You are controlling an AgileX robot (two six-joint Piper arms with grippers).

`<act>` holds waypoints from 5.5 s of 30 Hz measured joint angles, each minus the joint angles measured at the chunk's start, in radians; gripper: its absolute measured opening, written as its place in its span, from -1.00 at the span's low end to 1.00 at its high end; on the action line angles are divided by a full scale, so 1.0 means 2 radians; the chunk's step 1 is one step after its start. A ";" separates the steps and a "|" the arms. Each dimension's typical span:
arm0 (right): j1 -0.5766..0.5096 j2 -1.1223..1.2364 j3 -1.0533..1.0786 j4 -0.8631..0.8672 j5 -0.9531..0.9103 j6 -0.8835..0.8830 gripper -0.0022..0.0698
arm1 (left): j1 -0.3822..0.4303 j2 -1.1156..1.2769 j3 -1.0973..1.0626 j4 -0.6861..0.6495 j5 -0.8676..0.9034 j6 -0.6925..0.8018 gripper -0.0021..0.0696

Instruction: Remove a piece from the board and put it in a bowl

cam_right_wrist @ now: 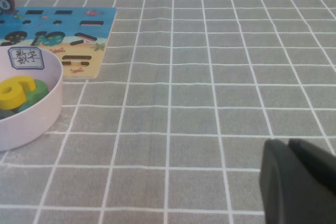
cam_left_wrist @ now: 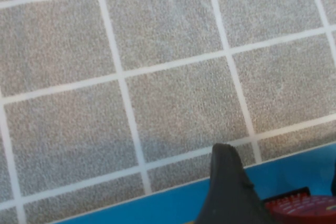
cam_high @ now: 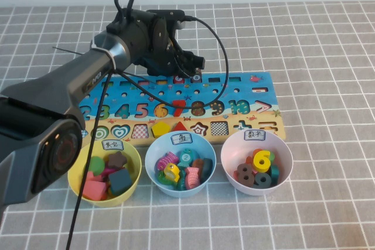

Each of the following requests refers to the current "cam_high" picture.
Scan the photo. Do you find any teal number piece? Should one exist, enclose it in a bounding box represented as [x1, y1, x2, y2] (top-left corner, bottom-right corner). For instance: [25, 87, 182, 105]
[269, 164, 280, 186]

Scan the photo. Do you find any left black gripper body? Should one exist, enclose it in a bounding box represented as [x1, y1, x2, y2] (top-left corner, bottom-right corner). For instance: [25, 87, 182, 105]
[146, 15, 193, 76]

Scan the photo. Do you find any white zip tie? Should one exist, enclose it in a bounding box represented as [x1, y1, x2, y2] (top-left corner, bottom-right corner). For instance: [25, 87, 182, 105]
[90, 26, 118, 72]

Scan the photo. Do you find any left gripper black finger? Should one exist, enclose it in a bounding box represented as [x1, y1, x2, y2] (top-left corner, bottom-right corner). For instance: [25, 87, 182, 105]
[187, 54, 206, 71]
[146, 60, 177, 77]

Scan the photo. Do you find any yellow plastic bowl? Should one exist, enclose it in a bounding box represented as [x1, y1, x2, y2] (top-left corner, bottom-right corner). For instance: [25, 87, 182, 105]
[67, 141, 142, 207]

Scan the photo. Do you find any teal fish piece number two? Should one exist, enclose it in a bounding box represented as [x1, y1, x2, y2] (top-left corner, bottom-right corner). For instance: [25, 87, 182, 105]
[178, 149, 195, 167]

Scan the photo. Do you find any yellow pentagon piece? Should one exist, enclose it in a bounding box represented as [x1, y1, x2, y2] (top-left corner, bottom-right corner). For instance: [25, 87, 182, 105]
[151, 121, 172, 138]

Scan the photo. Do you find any brown number eight piece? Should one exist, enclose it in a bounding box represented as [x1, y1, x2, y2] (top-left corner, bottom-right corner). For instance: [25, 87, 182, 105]
[236, 163, 255, 188]

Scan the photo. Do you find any brown star piece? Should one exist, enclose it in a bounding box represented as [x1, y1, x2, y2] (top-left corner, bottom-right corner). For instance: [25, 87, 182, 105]
[107, 150, 128, 169]

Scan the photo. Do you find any red number seven piece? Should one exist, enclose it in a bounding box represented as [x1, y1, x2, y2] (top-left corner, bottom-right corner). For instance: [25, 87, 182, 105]
[172, 100, 187, 117]

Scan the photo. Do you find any pink block piece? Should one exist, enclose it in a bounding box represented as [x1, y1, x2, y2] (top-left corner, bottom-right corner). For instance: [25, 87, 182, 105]
[81, 180, 108, 201]

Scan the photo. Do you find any pink striped fish piece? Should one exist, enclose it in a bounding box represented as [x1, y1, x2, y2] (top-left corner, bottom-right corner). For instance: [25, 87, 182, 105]
[155, 152, 180, 170]

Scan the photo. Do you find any orange number piece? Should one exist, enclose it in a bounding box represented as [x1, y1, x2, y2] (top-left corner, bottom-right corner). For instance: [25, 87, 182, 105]
[245, 148, 261, 166]

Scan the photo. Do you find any dark teal fish piece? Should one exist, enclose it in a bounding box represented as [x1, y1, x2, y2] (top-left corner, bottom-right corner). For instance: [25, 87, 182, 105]
[200, 157, 214, 182]

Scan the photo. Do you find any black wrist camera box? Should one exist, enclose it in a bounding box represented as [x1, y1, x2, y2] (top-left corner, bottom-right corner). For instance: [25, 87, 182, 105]
[145, 9, 186, 30]

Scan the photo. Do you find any yellow fish piece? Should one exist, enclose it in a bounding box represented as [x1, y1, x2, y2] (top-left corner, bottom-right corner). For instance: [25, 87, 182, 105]
[163, 162, 181, 182]

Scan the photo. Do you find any red shape piece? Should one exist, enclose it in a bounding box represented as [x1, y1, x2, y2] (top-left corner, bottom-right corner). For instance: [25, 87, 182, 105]
[86, 170, 103, 183]

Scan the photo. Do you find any light blue plastic bowl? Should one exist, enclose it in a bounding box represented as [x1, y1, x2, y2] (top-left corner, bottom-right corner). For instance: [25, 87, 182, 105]
[145, 132, 217, 197]

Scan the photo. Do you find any dark grey number nine piece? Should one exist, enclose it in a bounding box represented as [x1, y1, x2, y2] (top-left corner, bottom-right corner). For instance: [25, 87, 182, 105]
[252, 172, 272, 189]

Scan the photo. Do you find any pale pink plastic bowl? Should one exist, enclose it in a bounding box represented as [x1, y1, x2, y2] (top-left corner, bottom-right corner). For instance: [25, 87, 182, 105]
[220, 129, 294, 197]

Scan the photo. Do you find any white handwritten paper label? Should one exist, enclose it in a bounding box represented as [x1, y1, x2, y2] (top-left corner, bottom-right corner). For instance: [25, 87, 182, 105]
[101, 140, 125, 151]
[171, 132, 194, 146]
[243, 129, 267, 141]

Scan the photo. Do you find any green fish piece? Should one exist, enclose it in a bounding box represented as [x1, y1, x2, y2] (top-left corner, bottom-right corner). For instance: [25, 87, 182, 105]
[157, 170, 176, 187]

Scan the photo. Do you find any yellow number six piece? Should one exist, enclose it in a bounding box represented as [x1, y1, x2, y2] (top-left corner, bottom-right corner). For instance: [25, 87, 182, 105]
[252, 149, 271, 174]

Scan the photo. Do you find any dark teal square piece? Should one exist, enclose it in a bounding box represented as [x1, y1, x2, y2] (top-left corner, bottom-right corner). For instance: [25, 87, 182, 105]
[108, 168, 134, 196]

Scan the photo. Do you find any brown fish piece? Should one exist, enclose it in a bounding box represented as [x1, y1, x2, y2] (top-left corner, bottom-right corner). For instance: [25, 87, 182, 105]
[192, 158, 204, 175]

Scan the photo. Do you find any blue number shape puzzle board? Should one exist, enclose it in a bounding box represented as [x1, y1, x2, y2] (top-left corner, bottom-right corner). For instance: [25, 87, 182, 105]
[77, 71, 287, 145]

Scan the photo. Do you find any grey white-checked tablecloth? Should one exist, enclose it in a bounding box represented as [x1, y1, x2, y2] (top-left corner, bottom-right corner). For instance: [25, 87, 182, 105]
[0, 1, 375, 250]

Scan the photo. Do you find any green circle piece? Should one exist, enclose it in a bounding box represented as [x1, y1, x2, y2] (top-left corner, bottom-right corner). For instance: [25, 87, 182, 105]
[87, 156, 105, 174]

